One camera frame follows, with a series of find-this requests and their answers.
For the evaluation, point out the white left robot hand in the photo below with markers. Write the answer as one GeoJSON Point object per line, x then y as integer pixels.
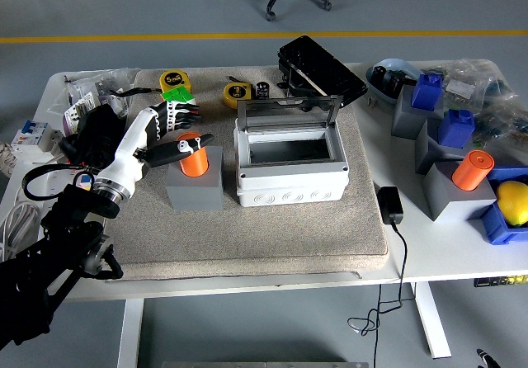
{"type": "Point", "coordinates": [128, 149]}

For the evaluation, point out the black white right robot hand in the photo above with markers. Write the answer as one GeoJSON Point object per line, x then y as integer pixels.
{"type": "Point", "coordinates": [488, 359]}

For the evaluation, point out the orange cylinder battery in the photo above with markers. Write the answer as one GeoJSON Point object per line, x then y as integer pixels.
{"type": "Point", "coordinates": [194, 163]}
{"type": "Point", "coordinates": [472, 174]}

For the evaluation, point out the white junction box with lid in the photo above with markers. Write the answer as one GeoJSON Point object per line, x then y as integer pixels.
{"type": "Point", "coordinates": [288, 178]}

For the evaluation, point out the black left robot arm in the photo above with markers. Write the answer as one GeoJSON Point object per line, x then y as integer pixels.
{"type": "Point", "coordinates": [62, 219]}

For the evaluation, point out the white purple breaker module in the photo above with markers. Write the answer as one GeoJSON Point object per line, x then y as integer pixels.
{"type": "Point", "coordinates": [78, 110]}

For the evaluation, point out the white table leg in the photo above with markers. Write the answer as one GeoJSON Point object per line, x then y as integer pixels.
{"type": "Point", "coordinates": [131, 335]}
{"type": "Point", "coordinates": [433, 322]}

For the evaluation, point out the clear bag of parts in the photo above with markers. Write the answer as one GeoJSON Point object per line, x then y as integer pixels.
{"type": "Point", "coordinates": [103, 80]}
{"type": "Point", "coordinates": [507, 116]}
{"type": "Point", "coordinates": [466, 79]}

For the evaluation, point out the table control panel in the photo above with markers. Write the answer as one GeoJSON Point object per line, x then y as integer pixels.
{"type": "Point", "coordinates": [499, 281]}

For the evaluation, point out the grey block with round hole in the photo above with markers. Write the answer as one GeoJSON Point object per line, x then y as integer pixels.
{"type": "Point", "coordinates": [194, 194]}

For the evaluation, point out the yellow tape measure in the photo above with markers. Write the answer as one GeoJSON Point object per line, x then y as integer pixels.
{"type": "Point", "coordinates": [237, 93]}
{"type": "Point", "coordinates": [173, 80]}

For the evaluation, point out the white blue circuit breaker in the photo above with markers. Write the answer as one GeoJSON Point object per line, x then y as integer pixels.
{"type": "Point", "coordinates": [33, 137]}

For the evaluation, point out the blue plastic bin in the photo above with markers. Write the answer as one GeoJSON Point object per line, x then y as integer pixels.
{"type": "Point", "coordinates": [495, 227]}

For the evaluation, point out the grey-brown mat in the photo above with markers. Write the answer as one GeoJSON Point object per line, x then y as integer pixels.
{"type": "Point", "coordinates": [247, 240]}

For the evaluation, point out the yellow lemon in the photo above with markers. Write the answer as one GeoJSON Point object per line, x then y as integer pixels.
{"type": "Point", "coordinates": [513, 203]}

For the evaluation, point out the grey holder block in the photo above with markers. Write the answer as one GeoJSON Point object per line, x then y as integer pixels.
{"type": "Point", "coordinates": [406, 120]}
{"type": "Point", "coordinates": [425, 153]}
{"type": "Point", "coordinates": [445, 203]}

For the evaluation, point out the black power adapter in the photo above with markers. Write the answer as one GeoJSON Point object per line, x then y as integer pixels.
{"type": "Point", "coordinates": [389, 205]}

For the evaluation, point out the black tool case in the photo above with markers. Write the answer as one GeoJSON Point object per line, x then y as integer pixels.
{"type": "Point", "coordinates": [321, 71]}

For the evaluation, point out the blue bottle-shaped block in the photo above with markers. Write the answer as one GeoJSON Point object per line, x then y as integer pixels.
{"type": "Point", "coordinates": [427, 93]}
{"type": "Point", "coordinates": [455, 130]}

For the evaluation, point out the black relay block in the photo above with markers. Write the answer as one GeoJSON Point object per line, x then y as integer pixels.
{"type": "Point", "coordinates": [395, 84]}
{"type": "Point", "coordinates": [379, 77]}

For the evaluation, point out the light blue bowl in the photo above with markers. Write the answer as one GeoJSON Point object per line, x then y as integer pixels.
{"type": "Point", "coordinates": [396, 64]}

